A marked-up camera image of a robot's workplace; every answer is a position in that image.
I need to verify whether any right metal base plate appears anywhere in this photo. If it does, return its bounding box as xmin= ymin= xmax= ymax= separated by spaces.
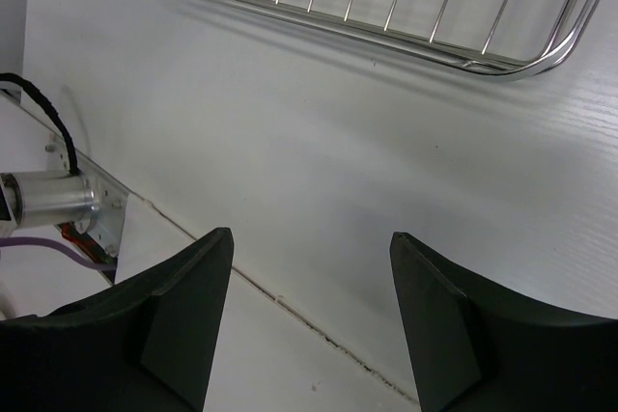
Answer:
xmin=0 ymin=88 xmax=129 ymax=283

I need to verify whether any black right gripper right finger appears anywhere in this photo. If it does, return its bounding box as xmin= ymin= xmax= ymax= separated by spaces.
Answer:
xmin=390 ymin=233 xmax=617 ymax=411

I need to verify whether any black braided base cable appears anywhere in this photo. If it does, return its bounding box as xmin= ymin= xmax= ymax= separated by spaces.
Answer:
xmin=0 ymin=72 xmax=83 ymax=177

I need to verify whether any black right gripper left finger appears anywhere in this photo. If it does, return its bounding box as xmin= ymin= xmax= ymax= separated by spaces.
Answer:
xmin=1 ymin=228 xmax=234 ymax=412

